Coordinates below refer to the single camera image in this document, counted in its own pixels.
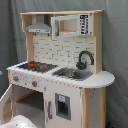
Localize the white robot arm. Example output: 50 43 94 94
0 115 37 128

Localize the grey fabric backdrop curtain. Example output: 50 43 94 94
0 0 128 128

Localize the grey toy range hood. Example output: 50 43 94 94
25 15 51 34

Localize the black toy stovetop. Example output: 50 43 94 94
20 61 56 73

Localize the red left stove knob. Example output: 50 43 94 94
12 75 20 83

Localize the red right stove knob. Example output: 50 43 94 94
32 81 37 87

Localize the black toy faucet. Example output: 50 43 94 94
75 50 95 71

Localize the white fridge door with dispenser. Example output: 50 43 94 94
44 82 82 128

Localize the red stove knob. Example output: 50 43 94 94
12 75 20 83
32 81 37 87

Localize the wooden toy kitchen unit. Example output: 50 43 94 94
8 10 115 128

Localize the grey toy sink basin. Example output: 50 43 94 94
52 67 92 81

